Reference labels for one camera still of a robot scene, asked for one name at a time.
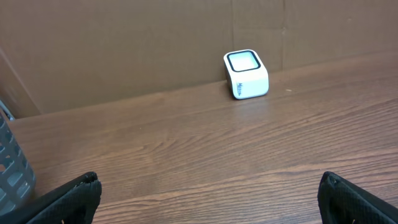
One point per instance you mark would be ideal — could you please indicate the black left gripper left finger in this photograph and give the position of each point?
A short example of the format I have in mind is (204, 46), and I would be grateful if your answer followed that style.
(73, 202)

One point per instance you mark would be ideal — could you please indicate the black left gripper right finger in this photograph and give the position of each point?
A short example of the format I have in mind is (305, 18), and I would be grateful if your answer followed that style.
(341, 201)

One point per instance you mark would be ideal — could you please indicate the grey plastic basket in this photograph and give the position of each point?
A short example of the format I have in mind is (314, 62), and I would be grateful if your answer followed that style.
(17, 176)

